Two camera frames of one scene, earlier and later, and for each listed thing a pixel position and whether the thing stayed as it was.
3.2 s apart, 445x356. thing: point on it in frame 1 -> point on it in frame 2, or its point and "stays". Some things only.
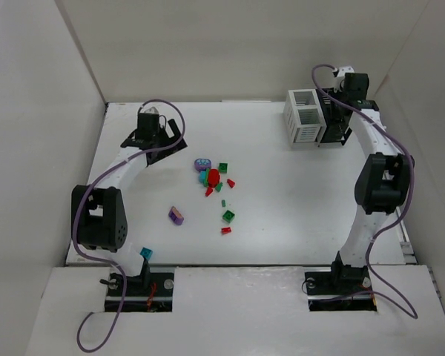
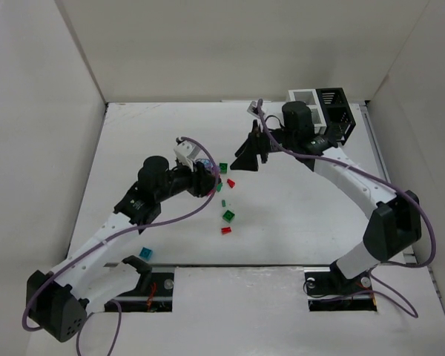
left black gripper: [169, 144] -> [201, 178]
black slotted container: [336, 117] stays
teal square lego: [146, 252] stays
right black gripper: [334, 126] -> [262, 142]
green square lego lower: [228, 216] stays
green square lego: [222, 167] stays
